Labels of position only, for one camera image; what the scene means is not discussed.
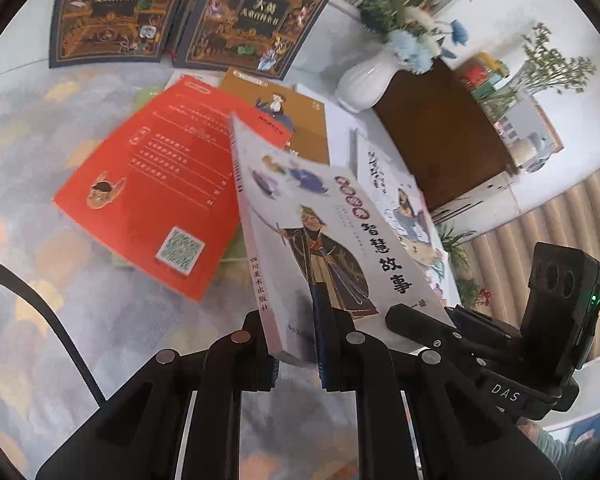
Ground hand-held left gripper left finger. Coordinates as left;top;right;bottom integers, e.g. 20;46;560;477
35;310;281;480

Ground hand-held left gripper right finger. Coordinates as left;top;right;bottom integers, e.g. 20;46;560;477
310;282;563;480

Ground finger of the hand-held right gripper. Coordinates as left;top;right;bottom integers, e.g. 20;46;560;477
384;304;482;361
449;305;523;357

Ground white book with warrior cover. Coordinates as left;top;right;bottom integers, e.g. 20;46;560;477
229;111;456;367

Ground person's right forearm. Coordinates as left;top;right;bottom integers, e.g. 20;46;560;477
517;420;581;461

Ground green potted plant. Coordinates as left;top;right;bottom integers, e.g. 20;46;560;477
432;210;493;311

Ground beige ribbed panel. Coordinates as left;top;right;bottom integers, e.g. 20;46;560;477
460;157;600;361

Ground white book with old man drawing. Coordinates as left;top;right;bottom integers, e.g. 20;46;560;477
349;129;463;308

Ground red book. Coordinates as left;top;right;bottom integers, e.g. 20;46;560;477
52;75;291;303

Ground brown wooden cabinet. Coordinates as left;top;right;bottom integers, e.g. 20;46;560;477
372;57;521;213

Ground tan book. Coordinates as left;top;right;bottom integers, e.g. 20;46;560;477
219;66;331;166

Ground white vase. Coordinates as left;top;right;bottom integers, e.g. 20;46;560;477
335;52;406;112

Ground colourful small boxes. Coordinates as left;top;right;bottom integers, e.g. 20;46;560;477
457;52;511;101

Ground green sprigs in glass vase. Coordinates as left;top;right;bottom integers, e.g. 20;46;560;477
480;22;598;126

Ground ginkgo patterned tablecloth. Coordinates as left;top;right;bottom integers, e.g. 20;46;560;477
0;55;361;480

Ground blue flower bouquet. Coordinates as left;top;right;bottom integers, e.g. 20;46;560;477
357;0;468;73

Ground dark ornate book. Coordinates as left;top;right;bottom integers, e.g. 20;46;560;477
48;0;198;69
172;0;342;81

